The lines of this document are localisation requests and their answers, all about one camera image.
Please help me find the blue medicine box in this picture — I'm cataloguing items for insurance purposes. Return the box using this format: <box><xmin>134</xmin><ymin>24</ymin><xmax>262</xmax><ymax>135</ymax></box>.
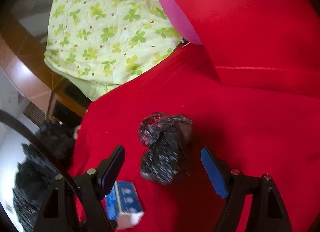
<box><xmin>105</xmin><ymin>181</ymin><xmax>144</xmax><ymax>230</ymax></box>

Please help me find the black plastic bag trash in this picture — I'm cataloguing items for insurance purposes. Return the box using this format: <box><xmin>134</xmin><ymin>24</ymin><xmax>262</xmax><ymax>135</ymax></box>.
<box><xmin>138</xmin><ymin>112</ymin><xmax>193</xmax><ymax>185</ymax></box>

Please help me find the black puffer jacket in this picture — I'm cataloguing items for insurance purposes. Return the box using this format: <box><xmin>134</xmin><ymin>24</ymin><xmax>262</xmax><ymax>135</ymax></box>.
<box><xmin>12</xmin><ymin>120</ymin><xmax>75</xmax><ymax>231</ymax></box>

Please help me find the red fleece blanket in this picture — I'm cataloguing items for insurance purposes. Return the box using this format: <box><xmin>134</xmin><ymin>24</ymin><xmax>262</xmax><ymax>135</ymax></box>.
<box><xmin>69</xmin><ymin>45</ymin><xmax>319</xmax><ymax>231</ymax></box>

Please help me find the wooden headboard cabinet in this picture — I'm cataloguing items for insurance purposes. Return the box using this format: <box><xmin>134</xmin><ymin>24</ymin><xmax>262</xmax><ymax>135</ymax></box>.
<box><xmin>1</xmin><ymin>12</ymin><xmax>91</xmax><ymax>127</ymax></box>

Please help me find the green clover pattern quilt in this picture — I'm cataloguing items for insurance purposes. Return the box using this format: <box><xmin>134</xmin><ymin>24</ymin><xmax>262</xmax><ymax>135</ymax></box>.
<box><xmin>44</xmin><ymin>0</ymin><xmax>182</xmax><ymax>101</ymax></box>

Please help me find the red Nilrich shopping bag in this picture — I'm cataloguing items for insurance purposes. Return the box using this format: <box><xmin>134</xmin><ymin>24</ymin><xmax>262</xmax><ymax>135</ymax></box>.
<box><xmin>175</xmin><ymin>0</ymin><xmax>319</xmax><ymax>98</ymax></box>

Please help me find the magenta pillow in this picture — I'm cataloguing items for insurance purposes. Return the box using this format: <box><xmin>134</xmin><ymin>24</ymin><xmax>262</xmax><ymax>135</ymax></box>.
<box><xmin>159</xmin><ymin>0</ymin><xmax>202</xmax><ymax>45</ymax></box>

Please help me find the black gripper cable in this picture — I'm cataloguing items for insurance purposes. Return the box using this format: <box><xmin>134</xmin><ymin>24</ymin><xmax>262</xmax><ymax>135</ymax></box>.
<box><xmin>0</xmin><ymin>110</ymin><xmax>71</xmax><ymax>180</ymax></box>

